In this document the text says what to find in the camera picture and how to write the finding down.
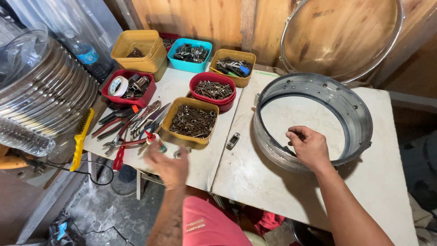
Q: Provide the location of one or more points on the person's left hand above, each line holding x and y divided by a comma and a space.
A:
169, 169

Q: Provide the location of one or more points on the person's right hand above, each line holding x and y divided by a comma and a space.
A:
312, 147

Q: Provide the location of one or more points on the person's left fingers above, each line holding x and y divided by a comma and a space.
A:
160, 158

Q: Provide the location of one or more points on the grey metal drum shell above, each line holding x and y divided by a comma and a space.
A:
355, 112

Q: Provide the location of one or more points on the glue bottle with red cap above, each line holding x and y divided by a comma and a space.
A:
155, 140

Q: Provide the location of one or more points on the small shiny metal part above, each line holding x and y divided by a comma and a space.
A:
182, 152

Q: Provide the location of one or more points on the yellow tub with washers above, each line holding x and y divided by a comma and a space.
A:
186, 135

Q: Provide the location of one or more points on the purple utility knife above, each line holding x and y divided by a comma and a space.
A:
158, 114

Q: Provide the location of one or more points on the silver locking pliers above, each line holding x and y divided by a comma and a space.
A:
146, 112

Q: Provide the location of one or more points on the heap of rusty washers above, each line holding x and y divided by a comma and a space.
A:
193, 121

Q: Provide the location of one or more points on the black and orange pliers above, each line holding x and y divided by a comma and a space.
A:
117, 114

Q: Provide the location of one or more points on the red tub with tape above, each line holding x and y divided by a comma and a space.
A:
136, 100

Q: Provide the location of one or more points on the heap of metal brackets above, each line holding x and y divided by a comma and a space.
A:
138, 87

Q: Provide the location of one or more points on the small metal drum lug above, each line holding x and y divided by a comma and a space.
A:
233, 141

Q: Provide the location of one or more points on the red tub with screws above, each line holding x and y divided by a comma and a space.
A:
218, 102

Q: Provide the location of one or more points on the white tape roll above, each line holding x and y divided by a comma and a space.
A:
117, 86

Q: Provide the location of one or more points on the pink shorts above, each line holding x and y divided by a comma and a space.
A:
211, 225

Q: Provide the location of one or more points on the heap of long screws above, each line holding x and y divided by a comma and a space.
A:
213, 90

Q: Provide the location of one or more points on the teal plastic tub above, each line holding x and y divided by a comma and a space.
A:
187, 65

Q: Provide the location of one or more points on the yellow tub with few screws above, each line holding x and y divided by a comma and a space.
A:
150, 58

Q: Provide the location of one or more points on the small heap of dark screws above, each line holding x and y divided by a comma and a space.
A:
136, 53

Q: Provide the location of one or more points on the heap of metal drum lugs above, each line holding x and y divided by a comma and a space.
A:
191, 54

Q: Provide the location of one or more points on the yellow tub with tools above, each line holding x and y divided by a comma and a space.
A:
239, 82

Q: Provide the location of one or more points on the heap of small hand tools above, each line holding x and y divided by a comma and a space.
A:
232, 65

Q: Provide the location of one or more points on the red cloth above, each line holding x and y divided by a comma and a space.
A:
264, 218

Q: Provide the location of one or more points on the dark red plastic tub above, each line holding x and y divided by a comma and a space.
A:
169, 37

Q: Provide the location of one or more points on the water bottle with blue label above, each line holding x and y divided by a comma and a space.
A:
85, 54

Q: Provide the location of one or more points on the stack of chrome drum hoops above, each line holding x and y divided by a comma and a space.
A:
51, 88

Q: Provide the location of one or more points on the clear plastic bottle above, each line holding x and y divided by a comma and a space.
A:
24, 136

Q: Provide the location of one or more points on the orange tool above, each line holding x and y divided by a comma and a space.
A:
15, 160

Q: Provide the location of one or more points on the clear plastic sheeting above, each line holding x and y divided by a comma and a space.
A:
44, 20

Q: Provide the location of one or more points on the chrome drum hoop with head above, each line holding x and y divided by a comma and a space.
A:
341, 37

